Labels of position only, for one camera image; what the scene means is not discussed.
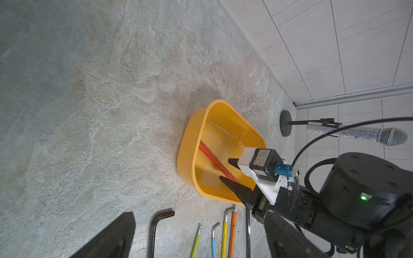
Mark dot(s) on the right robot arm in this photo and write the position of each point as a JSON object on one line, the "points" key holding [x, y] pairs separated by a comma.
{"points": [[355, 203]]}

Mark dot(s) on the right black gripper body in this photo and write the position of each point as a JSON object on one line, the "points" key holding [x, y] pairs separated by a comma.
{"points": [[306, 213]]}

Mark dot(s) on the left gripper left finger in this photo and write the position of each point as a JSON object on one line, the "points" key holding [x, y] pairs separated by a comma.
{"points": [[114, 241]]}

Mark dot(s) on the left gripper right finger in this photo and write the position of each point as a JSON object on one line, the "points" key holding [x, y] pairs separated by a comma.
{"points": [[285, 241]]}

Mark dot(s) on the orange hex key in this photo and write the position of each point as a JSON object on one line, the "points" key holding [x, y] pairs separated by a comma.
{"points": [[233, 232]]}

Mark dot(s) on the green hex key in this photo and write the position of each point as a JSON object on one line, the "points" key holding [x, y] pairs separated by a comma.
{"points": [[196, 241]]}

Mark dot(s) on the red hex key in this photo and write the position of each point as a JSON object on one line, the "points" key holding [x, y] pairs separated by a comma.
{"points": [[216, 162]]}

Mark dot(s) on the black hex key left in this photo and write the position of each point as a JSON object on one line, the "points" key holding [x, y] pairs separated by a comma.
{"points": [[158, 216]]}

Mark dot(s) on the yellow hex key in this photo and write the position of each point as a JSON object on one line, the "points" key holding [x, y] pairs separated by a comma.
{"points": [[225, 231]]}

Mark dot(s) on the glitter microphone on stand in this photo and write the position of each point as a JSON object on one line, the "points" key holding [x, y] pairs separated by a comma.
{"points": [[327, 126]]}

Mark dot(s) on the blue hex key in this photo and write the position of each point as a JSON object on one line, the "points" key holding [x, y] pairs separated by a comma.
{"points": [[213, 241]]}

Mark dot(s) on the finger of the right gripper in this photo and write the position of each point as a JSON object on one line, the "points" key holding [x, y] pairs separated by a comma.
{"points": [[233, 162], [242, 192]]}

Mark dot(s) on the yellow plastic storage box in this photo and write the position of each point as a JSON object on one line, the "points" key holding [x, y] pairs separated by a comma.
{"points": [[226, 133]]}

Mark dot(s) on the long black hex key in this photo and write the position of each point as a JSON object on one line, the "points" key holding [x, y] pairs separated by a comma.
{"points": [[248, 232]]}

